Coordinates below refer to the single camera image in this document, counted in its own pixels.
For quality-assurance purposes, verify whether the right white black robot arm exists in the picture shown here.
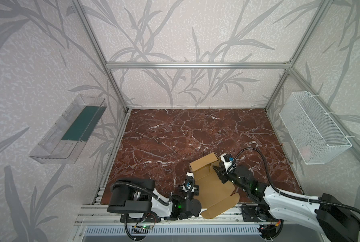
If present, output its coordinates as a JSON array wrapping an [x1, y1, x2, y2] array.
[[213, 165, 360, 242]]

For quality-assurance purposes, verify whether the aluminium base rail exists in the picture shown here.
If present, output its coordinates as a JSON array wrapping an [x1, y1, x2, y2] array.
[[75, 203, 323, 226]]

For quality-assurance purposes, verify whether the green circuit board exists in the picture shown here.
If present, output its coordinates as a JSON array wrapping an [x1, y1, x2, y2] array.
[[132, 223, 155, 234]]

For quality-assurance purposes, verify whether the aluminium frame enclosure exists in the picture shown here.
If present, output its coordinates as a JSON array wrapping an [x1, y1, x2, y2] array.
[[71, 0, 360, 227]]

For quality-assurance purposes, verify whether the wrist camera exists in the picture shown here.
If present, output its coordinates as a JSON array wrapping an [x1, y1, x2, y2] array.
[[182, 172, 195, 193], [220, 153, 236, 174]]

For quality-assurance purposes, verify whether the brown cardboard box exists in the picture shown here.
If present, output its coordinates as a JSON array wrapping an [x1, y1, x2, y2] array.
[[190, 153, 240, 219]]

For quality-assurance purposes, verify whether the white wire mesh basket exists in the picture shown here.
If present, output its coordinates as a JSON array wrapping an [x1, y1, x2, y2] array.
[[279, 91, 352, 165]]

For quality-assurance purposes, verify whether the clear plastic wall bin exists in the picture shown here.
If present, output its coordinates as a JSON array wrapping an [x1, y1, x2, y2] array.
[[29, 94, 107, 164]]

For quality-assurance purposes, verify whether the black connector box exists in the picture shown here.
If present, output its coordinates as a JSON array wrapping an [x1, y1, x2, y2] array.
[[258, 225, 277, 241]]

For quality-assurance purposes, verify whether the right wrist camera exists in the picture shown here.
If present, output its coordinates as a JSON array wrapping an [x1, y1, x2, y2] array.
[[220, 153, 236, 174]]

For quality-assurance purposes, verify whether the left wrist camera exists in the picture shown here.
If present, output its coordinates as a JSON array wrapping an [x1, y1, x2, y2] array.
[[182, 172, 195, 193]]

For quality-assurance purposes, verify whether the right black corrugated cable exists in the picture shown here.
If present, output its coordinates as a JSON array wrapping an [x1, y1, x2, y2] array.
[[232, 147, 360, 231]]

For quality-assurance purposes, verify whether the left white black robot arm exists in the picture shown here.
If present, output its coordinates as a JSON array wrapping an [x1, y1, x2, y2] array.
[[107, 173, 202, 221]]

